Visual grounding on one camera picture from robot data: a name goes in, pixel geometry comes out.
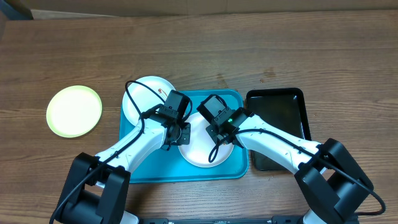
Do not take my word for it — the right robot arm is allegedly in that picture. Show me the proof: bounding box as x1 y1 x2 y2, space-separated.
199 106 373 223

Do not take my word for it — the green rimmed plate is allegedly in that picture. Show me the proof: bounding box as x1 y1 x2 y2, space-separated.
46 85 103 138

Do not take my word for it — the white plate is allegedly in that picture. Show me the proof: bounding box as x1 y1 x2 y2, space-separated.
178 112 234 168
121 76 175 126

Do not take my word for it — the black water tray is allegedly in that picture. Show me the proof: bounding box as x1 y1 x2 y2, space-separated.
246 87 312 172

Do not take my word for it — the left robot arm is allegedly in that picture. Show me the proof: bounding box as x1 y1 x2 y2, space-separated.
50 113 190 223

